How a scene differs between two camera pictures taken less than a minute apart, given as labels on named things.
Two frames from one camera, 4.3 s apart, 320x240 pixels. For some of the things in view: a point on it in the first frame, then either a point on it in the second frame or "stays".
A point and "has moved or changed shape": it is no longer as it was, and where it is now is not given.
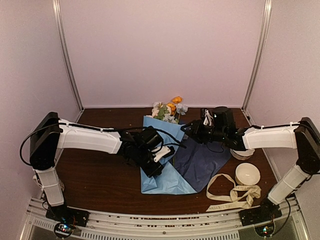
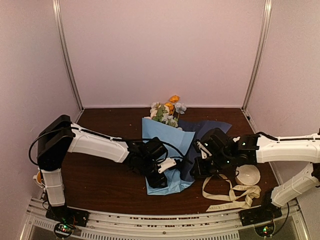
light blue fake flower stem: [181, 109] stays
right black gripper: [195, 131] -> [201, 172]
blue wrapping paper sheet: [193, 165] has moved or changed shape
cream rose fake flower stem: [161, 111] stays
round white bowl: [247, 174] stays
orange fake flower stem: [175, 100] has moved or changed shape
